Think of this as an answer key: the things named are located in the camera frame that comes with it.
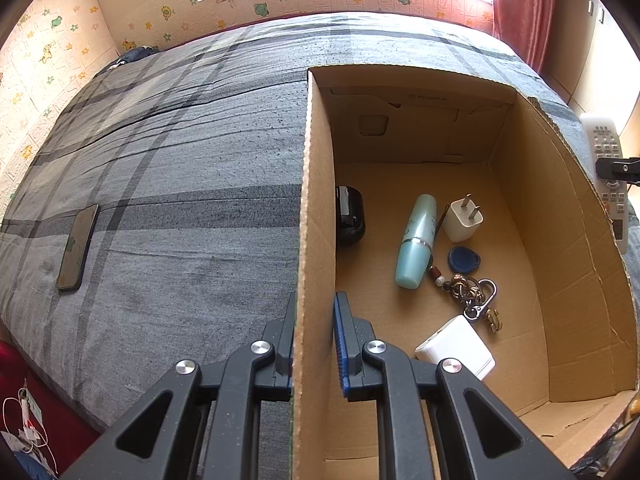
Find white remote control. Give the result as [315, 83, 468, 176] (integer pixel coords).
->
[582, 114, 629, 255]

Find large white charger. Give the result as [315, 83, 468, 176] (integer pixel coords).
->
[414, 315, 496, 380]

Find mint green tube bottle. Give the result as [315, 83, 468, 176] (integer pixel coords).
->
[395, 194, 437, 289]

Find metal keyring with beads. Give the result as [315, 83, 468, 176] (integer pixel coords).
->
[428, 209, 504, 335]

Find blue oval key fob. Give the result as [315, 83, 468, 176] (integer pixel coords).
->
[447, 245, 482, 275]

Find small white plug adapter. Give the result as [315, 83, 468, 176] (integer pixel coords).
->
[442, 194, 484, 244]

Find black cylindrical speaker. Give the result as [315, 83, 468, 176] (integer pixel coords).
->
[335, 185, 366, 247]

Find brown cardboard box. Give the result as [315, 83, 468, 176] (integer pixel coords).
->
[290, 63, 639, 480]

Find cream wardrobe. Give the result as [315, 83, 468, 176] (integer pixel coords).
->
[541, 0, 639, 157]

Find red curtain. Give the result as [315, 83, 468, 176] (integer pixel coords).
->
[492, 0, 555, 73]

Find red bed mattress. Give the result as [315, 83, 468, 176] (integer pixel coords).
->
[1, 341, 100, 474]

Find black smartphone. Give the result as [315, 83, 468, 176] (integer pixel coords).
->
[56, 204, 100, 292]

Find grey plaid bed sheet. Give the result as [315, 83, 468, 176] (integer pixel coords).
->
[0, 11, 640, 480]

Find dark blue cloth bundle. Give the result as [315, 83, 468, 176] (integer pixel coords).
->
[112, 46, 160, 66]

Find white cable with tag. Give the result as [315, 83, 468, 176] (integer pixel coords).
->
[0, 378, 59, 478]

